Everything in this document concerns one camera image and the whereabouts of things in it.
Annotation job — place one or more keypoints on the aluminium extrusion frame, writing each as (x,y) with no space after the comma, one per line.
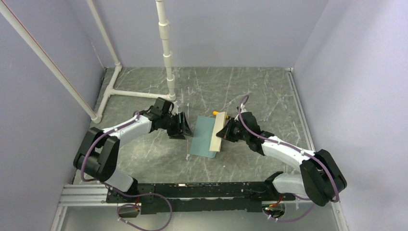
(74,195)

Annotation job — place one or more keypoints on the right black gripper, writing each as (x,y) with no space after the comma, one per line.
(223,133)

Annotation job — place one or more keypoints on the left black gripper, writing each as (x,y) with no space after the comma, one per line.
(181,128)

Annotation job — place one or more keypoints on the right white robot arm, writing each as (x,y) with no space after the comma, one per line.
(319,179)

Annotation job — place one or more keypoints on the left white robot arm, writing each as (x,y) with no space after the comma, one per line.
(97,156)

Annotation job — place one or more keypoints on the light blue envelope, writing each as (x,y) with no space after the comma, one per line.
(202,135)

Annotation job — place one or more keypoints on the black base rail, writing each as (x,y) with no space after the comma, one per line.
(154,198)

